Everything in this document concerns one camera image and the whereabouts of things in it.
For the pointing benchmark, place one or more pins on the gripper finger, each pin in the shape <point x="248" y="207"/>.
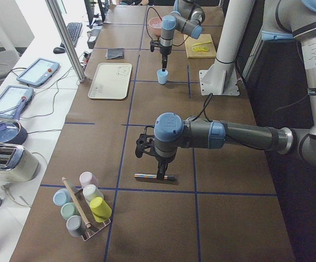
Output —
<point x="161" y="171"/>
<point x="165" y="62"/>

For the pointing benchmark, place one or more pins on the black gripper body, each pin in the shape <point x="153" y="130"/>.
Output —
<point x="165" y="52"/>
<point x="162" y="159"/>

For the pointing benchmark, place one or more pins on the light blue plastic cup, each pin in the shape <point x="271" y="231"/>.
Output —
<point x="162" y="76"/>

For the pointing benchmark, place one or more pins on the pink bowl of ice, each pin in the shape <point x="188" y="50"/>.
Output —
<point x="155" y="25"/>

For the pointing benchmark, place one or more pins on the yellow green cup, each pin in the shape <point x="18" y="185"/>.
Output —
<point x="100" y="209"/>

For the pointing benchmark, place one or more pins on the white cup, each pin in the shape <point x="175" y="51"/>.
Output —
<point x="90" y="192"/>

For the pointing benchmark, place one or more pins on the pink cup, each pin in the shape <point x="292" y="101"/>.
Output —
<point x="87" y="178"/>

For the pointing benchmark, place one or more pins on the mint green cup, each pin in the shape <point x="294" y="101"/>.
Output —
<point x="68" y="210"/>

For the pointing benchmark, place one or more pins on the grey cup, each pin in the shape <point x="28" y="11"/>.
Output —
<point x="75" y="226"/>

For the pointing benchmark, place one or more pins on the light blue rack cup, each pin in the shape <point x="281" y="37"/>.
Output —
<point x="61" y="197"/>

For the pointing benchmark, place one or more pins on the steel muddler black tip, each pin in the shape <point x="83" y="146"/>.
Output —
<point x="152" y="176"/>

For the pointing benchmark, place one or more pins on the bamboo cutting board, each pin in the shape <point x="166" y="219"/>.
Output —
<point x="203" y="37"/>

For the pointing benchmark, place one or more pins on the yellow plastic knife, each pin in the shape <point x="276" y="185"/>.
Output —
<point x="202" y="43"/>

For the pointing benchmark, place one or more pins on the grey folded cloth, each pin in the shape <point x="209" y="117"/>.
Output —
<point x="115" y="53"/>

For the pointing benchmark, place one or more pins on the cream bear serving tray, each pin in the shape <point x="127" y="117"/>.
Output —
<point x="111" y="81"/>

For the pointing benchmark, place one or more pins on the black keyboard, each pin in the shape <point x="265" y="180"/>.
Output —
<point x="74" y="30"/>

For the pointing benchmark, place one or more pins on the wooden stick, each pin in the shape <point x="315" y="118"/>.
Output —
<point x="76" y="202"/>

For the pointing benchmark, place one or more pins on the black computer mouse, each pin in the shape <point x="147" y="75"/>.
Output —
<point x="58" y="50"/>

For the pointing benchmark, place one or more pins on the teach pendant tablet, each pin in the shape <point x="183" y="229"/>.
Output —
<point x="38" y="72"/>
<point x="10" y="99"/>

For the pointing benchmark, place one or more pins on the blue saucepan with lid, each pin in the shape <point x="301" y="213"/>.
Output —
<point x="11" y="130"/>

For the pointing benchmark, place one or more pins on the cream toaster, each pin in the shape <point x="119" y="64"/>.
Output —
<point x="16" y="163"/>

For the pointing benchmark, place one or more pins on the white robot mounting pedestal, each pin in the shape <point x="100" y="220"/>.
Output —
<point x="220" y="79"/>

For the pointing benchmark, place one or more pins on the white wire cup rack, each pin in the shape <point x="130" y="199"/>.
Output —
<point x="93" y="227"/>

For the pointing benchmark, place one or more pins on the aluminium frame post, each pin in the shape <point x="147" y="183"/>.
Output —
<point x="65" y="38"/>

